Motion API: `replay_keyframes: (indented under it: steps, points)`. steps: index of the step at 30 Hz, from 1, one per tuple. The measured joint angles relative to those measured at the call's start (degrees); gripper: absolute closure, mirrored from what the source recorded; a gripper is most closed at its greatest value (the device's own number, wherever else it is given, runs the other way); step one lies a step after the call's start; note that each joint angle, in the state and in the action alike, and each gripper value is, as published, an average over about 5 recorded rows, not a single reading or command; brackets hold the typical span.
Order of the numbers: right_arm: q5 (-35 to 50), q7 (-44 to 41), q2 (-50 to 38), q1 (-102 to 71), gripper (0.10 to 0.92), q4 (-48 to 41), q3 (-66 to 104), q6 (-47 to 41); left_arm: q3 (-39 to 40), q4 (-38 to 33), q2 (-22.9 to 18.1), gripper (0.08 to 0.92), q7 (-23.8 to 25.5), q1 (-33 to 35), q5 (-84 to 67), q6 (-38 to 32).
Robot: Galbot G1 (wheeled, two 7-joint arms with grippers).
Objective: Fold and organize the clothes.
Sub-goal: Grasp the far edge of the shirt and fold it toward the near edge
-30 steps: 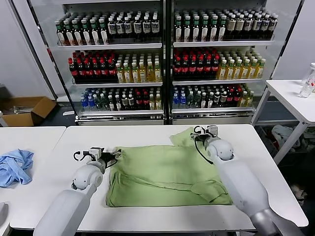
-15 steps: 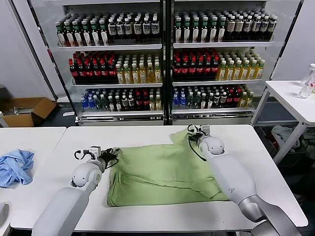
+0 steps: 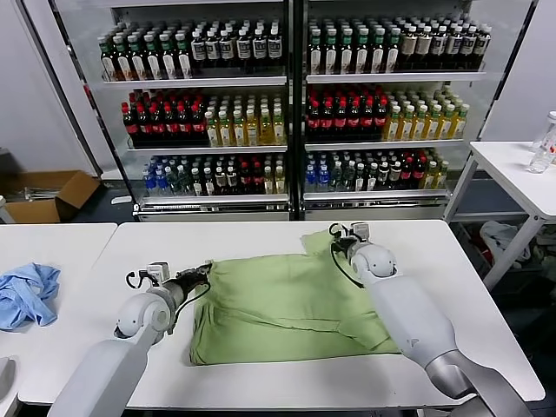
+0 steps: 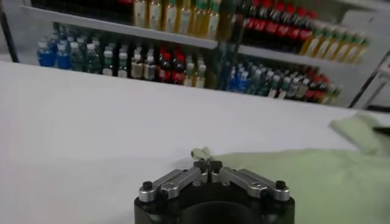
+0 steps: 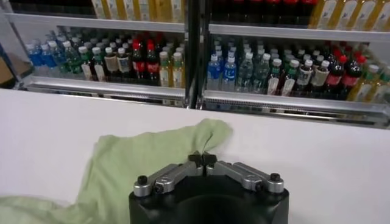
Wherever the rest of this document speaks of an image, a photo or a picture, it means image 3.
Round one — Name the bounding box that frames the small clear plastic bottle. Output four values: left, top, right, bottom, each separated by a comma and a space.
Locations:
527, 147, 550, 174

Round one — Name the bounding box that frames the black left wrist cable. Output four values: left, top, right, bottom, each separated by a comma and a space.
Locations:
166, 281, 211, 336

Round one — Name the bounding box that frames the green-cap white-label tea bottle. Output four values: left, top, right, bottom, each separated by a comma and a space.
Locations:
175, 33, 194, 81
100, 37, 119, 83
161, 34, 178, 81
115, 36, 134, 83
129, 36, 149, 82
340, 28, 356, 75
355, 28, 372, 75
145, 35, 163, 82
387, 28, 403, 74
308, 30, 325, 75
323, 29, 341, 75
371, 28, 387, 75

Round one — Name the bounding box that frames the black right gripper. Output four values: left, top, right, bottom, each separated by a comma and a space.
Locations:
334, 236, 358, 258

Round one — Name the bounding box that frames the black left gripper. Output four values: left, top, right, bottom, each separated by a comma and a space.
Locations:
178, 261, 215, 293

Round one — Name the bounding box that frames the black left camera cable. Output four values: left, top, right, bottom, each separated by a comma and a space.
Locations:
125, 269, 152, 291

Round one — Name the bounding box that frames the tall clear plastic bottle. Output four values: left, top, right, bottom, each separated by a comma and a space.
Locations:
531, 109, 556, 166

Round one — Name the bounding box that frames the white furniture piece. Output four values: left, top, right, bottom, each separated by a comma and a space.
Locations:
0, 195, 17, 225

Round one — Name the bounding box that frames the glass drinks display cabinet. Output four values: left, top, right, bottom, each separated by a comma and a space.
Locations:
19, 0, 298, 222
295, 0, 542, 222

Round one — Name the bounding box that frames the black cabinet post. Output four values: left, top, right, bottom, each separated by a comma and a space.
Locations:
289, 0, 307, 220

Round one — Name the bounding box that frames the light green T-shirt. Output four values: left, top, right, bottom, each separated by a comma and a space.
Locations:
189, 230, 403, 367

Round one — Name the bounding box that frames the dark ribbed laundry basket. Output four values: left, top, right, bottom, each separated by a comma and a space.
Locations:
451, 221, 494, 283

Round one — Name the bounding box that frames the brown cardboard box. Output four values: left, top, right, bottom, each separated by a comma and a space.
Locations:
0, 169, 103, 225

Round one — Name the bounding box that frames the white side table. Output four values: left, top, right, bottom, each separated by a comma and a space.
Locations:
442, 139, 556, 290

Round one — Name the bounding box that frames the pale grey-green crumpled cloth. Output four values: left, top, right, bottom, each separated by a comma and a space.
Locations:
480, 220, 533, 268

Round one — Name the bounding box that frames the grey crumpled cloth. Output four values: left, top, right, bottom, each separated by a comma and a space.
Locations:
527, 225, 556, 266

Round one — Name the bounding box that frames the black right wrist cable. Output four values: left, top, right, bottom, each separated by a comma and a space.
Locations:
329, 241, 368, 289

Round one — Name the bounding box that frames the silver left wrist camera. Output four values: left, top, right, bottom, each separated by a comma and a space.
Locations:
146, 261, 171, 284

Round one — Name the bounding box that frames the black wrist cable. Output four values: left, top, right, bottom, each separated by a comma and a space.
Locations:
329, 241, 368, 289
166, 281, 211, 336

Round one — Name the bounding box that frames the light blue crumpled shirt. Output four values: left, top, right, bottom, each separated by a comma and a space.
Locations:
0, 261, 62, 334

